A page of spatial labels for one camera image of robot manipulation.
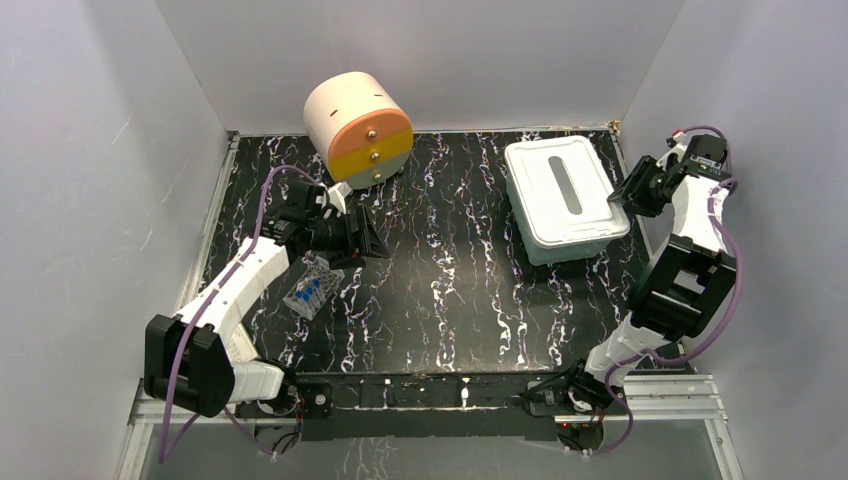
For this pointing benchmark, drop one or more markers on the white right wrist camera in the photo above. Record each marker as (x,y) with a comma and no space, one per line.
(678,144)

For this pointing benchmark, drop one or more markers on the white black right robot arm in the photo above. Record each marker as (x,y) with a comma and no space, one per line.
(688,278)

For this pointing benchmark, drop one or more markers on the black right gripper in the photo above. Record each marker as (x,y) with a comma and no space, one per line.
(633,187)

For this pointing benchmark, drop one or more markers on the clear test tube rack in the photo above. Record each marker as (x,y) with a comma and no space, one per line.
(316,269)

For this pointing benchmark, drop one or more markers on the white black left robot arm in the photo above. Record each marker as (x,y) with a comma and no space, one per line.
(200,358)

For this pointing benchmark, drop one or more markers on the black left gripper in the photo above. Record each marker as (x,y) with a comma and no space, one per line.
(353,234)

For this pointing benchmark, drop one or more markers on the white bin lid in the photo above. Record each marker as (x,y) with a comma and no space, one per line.
(559,182)

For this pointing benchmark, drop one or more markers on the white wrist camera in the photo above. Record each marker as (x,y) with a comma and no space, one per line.
(336,196)
(678,144)

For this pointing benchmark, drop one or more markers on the white green small box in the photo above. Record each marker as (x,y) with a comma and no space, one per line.
(240,347)

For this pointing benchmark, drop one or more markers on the teal plastic bin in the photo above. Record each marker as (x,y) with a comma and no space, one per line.
(573,243)

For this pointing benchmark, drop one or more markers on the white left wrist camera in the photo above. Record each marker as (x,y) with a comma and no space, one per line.
(336,196)

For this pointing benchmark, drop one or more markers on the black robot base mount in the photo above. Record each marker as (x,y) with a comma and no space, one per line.
(534,406)

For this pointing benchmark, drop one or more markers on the round cabinet with coloured drawers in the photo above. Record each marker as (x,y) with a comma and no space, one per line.
(361,134)

